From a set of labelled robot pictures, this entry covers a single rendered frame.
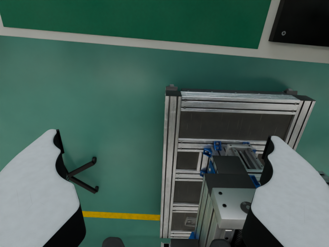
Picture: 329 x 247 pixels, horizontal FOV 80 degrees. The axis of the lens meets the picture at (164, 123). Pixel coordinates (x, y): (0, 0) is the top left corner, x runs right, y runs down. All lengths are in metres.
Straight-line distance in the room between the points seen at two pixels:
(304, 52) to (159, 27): 0.37
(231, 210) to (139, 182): 1.33
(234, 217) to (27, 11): 0.65
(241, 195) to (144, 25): 0.46
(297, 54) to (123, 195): 1.65
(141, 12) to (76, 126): 1.18
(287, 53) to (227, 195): 0.38
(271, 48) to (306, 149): 1.40
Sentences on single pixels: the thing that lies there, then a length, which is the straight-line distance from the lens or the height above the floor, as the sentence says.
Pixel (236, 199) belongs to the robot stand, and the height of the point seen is 0.94.
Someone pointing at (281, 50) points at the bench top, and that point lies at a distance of 0.60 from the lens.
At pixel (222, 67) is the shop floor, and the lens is 1.35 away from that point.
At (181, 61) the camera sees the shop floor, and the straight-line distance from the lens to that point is 1.29.
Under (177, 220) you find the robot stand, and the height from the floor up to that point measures 0.21.
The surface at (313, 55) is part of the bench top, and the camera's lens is 0.65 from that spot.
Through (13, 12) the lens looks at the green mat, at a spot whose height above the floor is 0.75.
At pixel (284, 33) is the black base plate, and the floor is 0.77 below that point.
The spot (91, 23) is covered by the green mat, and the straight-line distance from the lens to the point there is 0.54.
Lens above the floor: 1.27
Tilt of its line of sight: 63 degrees down
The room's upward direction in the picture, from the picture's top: 179 degrees clockwise
